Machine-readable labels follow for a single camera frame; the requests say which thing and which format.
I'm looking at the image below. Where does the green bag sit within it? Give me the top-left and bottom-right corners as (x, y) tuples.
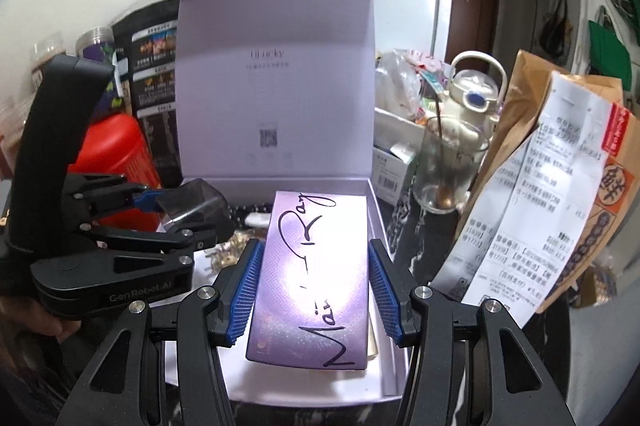
(587, 20), (633, 74)

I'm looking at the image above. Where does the lilac gift box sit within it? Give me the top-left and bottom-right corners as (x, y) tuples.
(159, 0), (416, 404)

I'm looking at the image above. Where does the plastic bag of snacks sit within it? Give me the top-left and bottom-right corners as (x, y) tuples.
(375, 48), (451, 122)

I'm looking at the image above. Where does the purple label jar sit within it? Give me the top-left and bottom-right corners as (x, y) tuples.
(75, 26), (126, 114)

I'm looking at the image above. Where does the brown door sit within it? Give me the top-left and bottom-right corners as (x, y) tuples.
(442, 0), (501, 62)

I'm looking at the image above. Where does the red plastic jar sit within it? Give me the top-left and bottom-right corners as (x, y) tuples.
(75, 113), (163, 232)

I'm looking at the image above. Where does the purple box black script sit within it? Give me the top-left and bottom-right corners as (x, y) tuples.
(246, 190), (373, 368)

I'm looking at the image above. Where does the white water bottle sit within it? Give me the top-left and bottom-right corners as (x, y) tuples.
(440, 51), (508, 147)

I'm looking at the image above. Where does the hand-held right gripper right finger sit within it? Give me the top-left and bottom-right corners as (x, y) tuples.
(369, 238), (576, 426)

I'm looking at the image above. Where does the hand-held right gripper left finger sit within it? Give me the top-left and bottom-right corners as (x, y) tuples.
(60, 240), (266, 426)

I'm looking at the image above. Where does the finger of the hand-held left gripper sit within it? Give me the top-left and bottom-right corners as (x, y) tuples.
(75, 226), (221, 282)
(62, 173), (163, 229)

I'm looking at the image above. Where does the small white carton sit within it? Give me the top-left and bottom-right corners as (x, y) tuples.
(372, 146), (418, 202)

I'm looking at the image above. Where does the beige hair claw clip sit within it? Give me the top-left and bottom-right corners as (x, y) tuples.
(209, 236), (251, 273)

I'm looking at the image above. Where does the glass cup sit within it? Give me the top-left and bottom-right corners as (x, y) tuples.
(414, 116), (488, 214)

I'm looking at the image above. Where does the white fridge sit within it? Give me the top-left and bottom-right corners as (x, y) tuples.
(367, 0), (455, 62)

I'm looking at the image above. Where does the long white receipt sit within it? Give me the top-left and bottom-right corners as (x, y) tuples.
(432, 141), (531, 294)
(515, 76), (613, 322)

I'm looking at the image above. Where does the dark hanging handbag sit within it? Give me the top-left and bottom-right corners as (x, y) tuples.
(537, 0), (571, 57)

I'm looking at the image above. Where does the brown paper bag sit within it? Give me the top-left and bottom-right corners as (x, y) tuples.
(457, 50), (640, 312)

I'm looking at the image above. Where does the black printed pouch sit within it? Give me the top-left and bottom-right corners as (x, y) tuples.
(111, 3), (183, 187)

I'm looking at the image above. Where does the black polka dot hair tie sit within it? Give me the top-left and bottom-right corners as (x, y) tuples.
(230, 203), (273, 218)

